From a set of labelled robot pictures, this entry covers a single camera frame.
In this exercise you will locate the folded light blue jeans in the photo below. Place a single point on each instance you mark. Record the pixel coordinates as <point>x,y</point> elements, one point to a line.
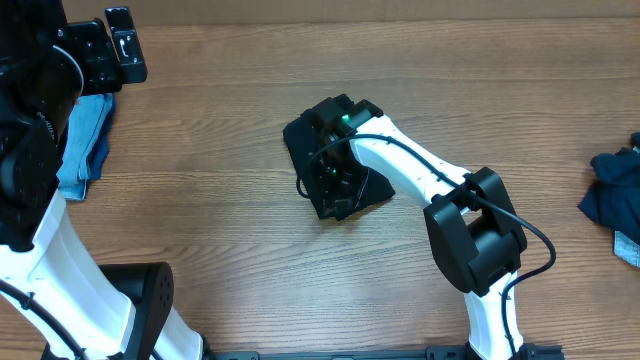
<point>87,145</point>

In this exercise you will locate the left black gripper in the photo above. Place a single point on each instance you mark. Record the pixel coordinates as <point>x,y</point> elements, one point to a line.
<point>126,45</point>

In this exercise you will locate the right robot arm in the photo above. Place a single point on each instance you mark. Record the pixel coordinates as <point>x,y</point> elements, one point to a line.
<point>476,239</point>

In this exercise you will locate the dark navy garment pile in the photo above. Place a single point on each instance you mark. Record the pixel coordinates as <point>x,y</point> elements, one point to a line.
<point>612,200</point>

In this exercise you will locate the black garment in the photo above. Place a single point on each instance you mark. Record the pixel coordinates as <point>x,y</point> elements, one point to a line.
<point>302,143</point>

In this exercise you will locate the light denim fabric piece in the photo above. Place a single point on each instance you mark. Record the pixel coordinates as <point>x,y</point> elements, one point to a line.
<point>626,249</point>

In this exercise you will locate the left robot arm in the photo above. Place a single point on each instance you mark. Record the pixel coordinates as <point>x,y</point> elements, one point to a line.
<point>84,310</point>

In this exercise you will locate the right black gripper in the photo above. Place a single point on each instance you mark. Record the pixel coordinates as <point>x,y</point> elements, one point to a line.
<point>329,198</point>

